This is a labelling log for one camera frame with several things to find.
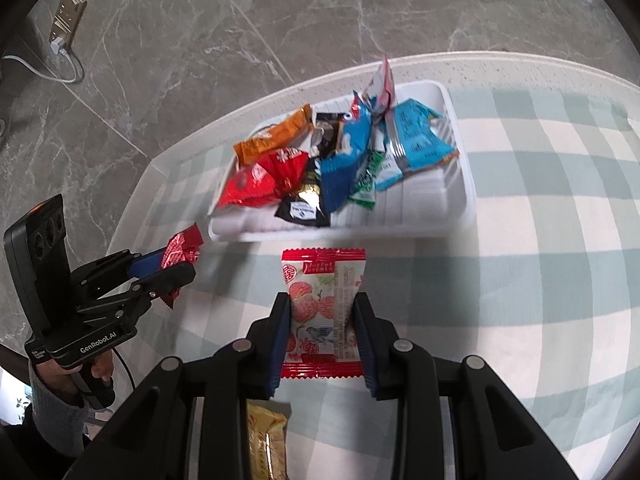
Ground small red snack packet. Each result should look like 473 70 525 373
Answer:
158 222 205 310

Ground light blue snack packet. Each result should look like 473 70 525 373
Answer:
374 99 459 192

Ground gold snack bar packet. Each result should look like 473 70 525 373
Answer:
246 402 288 480

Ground person's left hand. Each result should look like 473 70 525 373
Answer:
36 350 114 396

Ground black snack packet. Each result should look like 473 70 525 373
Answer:
274 112 347 228

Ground green snack packet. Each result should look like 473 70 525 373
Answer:
348 151 385 210

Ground red white fruit packet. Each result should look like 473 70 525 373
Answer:
281 248 367 379

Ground gold wall socket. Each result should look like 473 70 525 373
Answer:
49 0 88 46

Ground white power cable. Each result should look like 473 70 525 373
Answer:
2 39 86 85

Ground large red snack packet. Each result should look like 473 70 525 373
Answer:
218 148 309 208

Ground green white checkered tablecloth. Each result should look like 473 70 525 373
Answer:
104 86 640 480

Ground blue chip snack packet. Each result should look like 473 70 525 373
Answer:
320 92 384 214

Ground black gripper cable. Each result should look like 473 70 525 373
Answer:
112 346 138 394

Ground white long snack packet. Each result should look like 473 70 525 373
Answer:
361 56 396 116

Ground orange snack packet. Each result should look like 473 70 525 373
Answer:
233 104 312 167

